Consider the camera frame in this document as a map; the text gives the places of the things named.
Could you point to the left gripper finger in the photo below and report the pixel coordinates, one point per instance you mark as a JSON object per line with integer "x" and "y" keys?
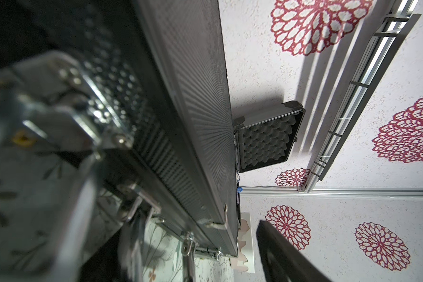
{"x": 281, "y": 261}

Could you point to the black textured poker case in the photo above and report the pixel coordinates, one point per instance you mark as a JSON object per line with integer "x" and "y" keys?
{"x": 134, "y": 95}

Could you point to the white tissue box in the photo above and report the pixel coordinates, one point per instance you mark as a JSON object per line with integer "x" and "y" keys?
{"x": 245, "y": 261}

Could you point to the floral table mat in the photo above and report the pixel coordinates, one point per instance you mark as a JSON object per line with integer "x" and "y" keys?
{"x": 33, "y": 188}

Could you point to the grey wall shelf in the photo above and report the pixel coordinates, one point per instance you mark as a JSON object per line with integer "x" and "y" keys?
{"x": 377, "y": 57}

